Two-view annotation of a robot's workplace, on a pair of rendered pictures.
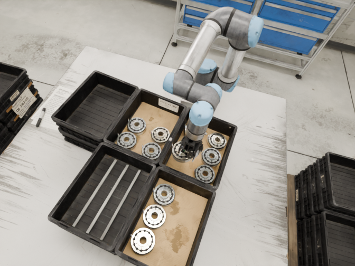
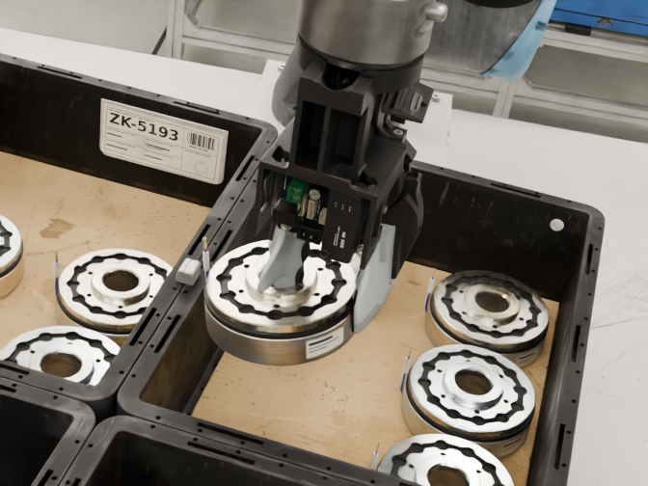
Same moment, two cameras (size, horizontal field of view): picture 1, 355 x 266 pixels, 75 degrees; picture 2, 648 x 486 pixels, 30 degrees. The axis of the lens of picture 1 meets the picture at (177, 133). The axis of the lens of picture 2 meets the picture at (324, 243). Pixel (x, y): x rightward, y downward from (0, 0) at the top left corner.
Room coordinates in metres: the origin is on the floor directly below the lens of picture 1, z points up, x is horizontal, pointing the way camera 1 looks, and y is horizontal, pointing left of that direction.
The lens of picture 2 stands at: (-0.12, -0.03, 1.49)
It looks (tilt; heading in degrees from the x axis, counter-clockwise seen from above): 36 degrees down; 357
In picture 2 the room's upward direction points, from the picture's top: 9 degrees clockwise
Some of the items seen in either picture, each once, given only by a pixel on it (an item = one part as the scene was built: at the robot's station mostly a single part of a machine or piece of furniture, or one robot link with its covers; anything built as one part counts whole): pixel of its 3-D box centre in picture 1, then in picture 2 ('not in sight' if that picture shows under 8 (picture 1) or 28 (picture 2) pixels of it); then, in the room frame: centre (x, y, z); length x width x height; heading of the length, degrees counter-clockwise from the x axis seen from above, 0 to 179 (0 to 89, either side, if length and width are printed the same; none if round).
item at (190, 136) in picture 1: (196, 130); (371, 10); (0.49, -0.07, 1.21); 0.08 x 0.08 x 0.05
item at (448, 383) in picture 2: (212, 155); (472, 384); (0.60, -0.20, 0.86); 0.05 x 0.05 x 0.01
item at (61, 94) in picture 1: (59, 107); not in sight; (0.81, 0.77, 0.70); 0.33 x 0.23 x 0.01; 175
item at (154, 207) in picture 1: (154, 216); not in sight; (0.24, 0.02, 0.86); 0.10 x 0.10 x 0.01
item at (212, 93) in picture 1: (205, 97); not in sight; (0.60, -0.07, 1.29); 0.11 x 0.11 x 0.08; 75
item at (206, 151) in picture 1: (211, 156); (472, 389); (0.60, -0.20, 0.86); 0.10 x 0.10 x 0.01
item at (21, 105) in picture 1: (24, 102); not in sight; (0.98, 1.23, 0.41); 0.31 x 0.02 x 0.16; 175
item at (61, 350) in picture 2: (151, 150); (61, 366); (0.56, 0.11, 0.86); 0.05 x 0.05 x 0.01
